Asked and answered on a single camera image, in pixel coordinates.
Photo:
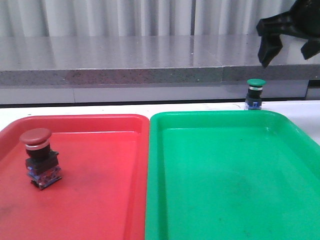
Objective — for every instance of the black gripper, camera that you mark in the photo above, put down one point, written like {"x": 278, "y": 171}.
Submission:
{"x": 302, "y": 21}

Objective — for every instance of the green mushroom push button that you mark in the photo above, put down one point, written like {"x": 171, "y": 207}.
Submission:
{"x": 253, "y": 99}

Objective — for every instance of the red mushroom push button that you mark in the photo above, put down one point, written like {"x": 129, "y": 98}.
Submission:
{"x": 42, "y": 163}

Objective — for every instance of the grey stone counter slab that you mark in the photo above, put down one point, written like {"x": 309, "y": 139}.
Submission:
{"x": 129, "y": 60}

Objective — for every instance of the green plastic tray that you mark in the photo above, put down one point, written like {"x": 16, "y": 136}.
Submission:
{"x": 231, "y": 175}

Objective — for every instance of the red plastic tray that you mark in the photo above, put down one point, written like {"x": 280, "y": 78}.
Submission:
{"x": 102, "y": 192}

